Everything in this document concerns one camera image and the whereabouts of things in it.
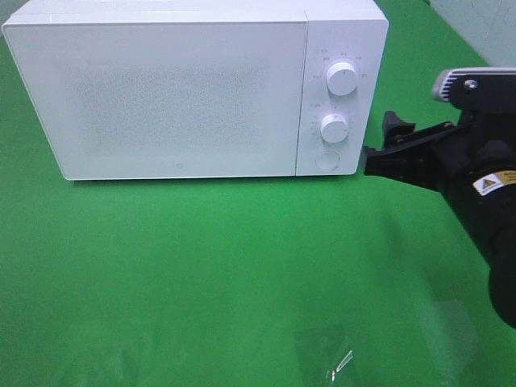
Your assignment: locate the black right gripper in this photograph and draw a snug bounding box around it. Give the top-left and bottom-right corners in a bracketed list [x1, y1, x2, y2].
[361, 67, 515, 194]

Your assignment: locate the white microwave knob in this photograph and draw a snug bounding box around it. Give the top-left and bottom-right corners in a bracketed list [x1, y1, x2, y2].
[326, 59, 359, 97]
[320, 114, 349, 144]

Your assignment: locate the round white door button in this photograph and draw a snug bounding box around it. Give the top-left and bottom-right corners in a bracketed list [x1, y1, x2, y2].
[315, 152, 339, 171]

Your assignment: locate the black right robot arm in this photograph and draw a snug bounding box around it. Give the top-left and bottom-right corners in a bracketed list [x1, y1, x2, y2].
[362, 67, 515, 327]

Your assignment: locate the white microwave oven body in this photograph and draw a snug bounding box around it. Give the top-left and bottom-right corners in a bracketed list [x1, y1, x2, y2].
[2, 1, 389, 177]

